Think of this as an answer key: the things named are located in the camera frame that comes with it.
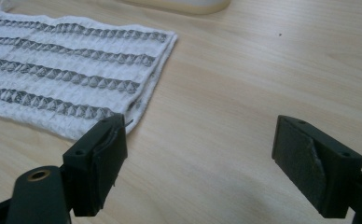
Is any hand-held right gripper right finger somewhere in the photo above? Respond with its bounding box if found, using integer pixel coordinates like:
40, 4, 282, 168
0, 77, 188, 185
271, 115, 362, 219

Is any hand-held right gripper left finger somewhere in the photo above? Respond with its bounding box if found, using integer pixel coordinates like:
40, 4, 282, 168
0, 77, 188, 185
62, 113, 129, 217

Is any cream round container base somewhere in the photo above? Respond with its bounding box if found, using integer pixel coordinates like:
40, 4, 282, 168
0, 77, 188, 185
119, 0, 232, 15

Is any white grey-striped waffle towel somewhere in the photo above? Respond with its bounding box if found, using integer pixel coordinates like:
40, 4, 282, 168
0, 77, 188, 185
0, 4, 178, 142

